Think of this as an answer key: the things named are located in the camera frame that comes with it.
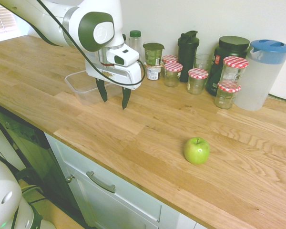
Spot clear drinking glass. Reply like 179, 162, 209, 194
194, 53, 214, 72

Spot clear bottle green cap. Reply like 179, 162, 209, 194
129, 30, 142, 58

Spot green apple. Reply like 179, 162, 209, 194
184, 136, 211, 165

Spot plastic pitcher blue lid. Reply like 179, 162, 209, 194
233, 39, 286, 111

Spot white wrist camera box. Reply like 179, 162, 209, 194
113, 44, 140, 67

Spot silver drawer handle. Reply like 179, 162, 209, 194
86, 170, 116, 194

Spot tall glass jar checkered lid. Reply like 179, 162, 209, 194
220, 56, 250, 89

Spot white labelled yogurt cup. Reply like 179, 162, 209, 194
143, 62, 165, 81

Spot black shaker bottle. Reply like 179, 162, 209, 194
177, 30, 200, 83

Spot window blinds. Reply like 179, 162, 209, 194
0, 0, 17, 36

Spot green yogurt cup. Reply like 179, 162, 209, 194
143, 42, 165, 66

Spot white cabinet drawer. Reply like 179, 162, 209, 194
44, 132, 163, 229

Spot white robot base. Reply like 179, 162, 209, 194
0, 154, 57, 229

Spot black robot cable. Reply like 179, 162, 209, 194
37, 0, 146, 86

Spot open dishwasher door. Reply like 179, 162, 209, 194
0, 100, 88, 227

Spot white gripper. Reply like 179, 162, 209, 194
84, 43, 143, 110

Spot black protein powder tub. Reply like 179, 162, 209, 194
205, 36, 250, 97

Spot clear plastic container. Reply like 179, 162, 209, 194
64, 70, 123, 106

